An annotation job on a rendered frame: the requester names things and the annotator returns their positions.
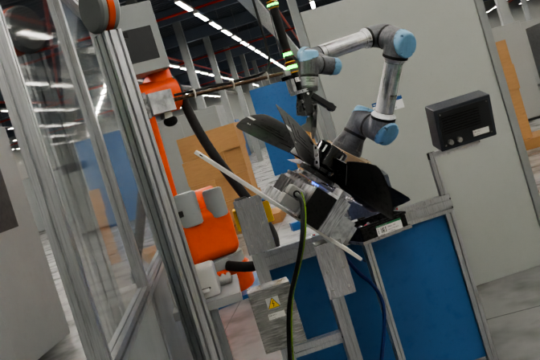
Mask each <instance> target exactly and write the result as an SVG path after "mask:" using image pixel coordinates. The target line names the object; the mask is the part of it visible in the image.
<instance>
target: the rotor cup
mask: <svg viewBox="0 0 540 360"><path fill-rule="evenodd" d="M325 145H327V147H326V148H325V150H324V152H322V150H323V149H324V147H325ZM317 147H318V153H319V164H320V168H319V170H318V169H316V168H315V167H314V166H311V165H310V164H308V165H307V164H305V163H304V162H302V163H301V164H300V165H299V167H300V168H302V169H303V170H307V171H308V172H310V173H311V174H313V175H314V176H316V177H317V178H319V179H321V180H322V181H323V182H325V183H326V184H327V185H330V186H333V185H334V182H333V181H332V180H331V179H330V176H331V174H333V172H334V159H335V158H338V159H340V158H341V157H342V155H343V158H342V160H341V161H343V162H345V160H346V159H347V155H346V154H345V153H344V152H343V151H341V150H340V149H339V148H337V147H336V146H334V145H332V144H330V143H329V142H327V141H325V140H320V141H319V142H318V143H317Z"/></svg>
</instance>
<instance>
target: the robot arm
mask: <svg viewBox="0 0 540 360"><path fill-rule="evenodd" d="M372 47H377V48H381V49H383V52H382V57H383V58H384V59H385V62H384V66H383V70H382V78H381V83H380V87H379V91H378V99H377V104H376V108H375V110H373V109H371V108H367V107H365V106H362V105H357V106H356V107H355V108H354V110H353V111H352V113H351V115H350V118H349V120H348V121H347V123H346V126H345V128H344V129H343V131H342V132H341V133H340V134H339V135H338V136H337V137H336V138H335V139H334V140H333V143H332V144H333V145H335V146H337V147H338V148H340V149H342V150H344V151H346V152H347V153H350V154H352V155H354V156H356V157H358V158H360V157H361V155H362V149H363V144H364V141H365V140H366V138H367V137H368V138H369V139H371V140H372V141H375V142H376V143H377V144H380V145H389V144H390V143H391V142H392V141H394V140H395V138H396V137H397V136H398V133H399V127H398V126H397V124H396V123H395V120H396V116H395V114H394V110H395V103H396V99H397V95H398V90H399V83H400V79H401V75H402V70H403V64H404V63H406V62H407V61H408V58H409V57H411V56H412V55H413V54H412V53H414V52H415V49H416V39H415V36H414V35H413V34H412V33H411V32H410V31H407V30H405V29H402V28H399V27H395V26H392V25H391V24H387V23H381V24H376V25H373V26H369V27H364V28H362V29H361V30H360V31H359V32H357V33H354V34H352V35H348V36H346V37H343V38H340V39H336V40H334V41H331V42H328V43H324V44H322V45H319V46H316V47H312V48H310V47H302V48H300V49H299V51H298V52H297V59H298V61H299V62H301V87H302V89H305V88H307V89H308V91H307V92H308V93H309V94H307V92H304V93H303V95H304V99H303V101H304V103H303V104H304V106H305V111H306V114H307V115H305V112H304V109H303V108H302V104H301V102H300V101H299V100H298V98H297V106H296V108H297V116H302V117H306V116H310V115H311V117H307V118H306V123H305V124H303V125H302V126H301V127H302V128H303V130H304V131H307V132H310V133H311V137H312V139H314V137H315V135H316V129H317V104H319V105H321V106H323V107H324V108H326V109H327V110H328V111H330V112H333V111H335V109H336V107H337V106H336V105H334V104H333V103H331V102H328V101H327V100H326V99H324V98H322V97H321V96H319V95H318V94H316V93H314V91H318V88H317V87H318V74H322V75H330V76H331V75H337V74H339V73H340V71H341V69H342V62H341V60H340V59H339V58H337V57H339V56H341V55H345V54H348V53H351V52H353V51H357V50H360V49H362V48H365V49H369V48H372Z"/></svg>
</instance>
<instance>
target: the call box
mask: <svg viewBox="0 0 540 360"><path fill-rule="evenodd" d="M262 203H263V205H264V209H265V213H266V215H267V218H268V222H271V221H274V217H273V214H272V209H271V207H270V204H269V202H268V201H267V200H264V201H262ZM232 213H233V215H234V218H235V223H236V226H237V228H238V231H241V227H240V225H239V220H238V217H237V214H236V212H235V209H233V210H232Z"/></svg>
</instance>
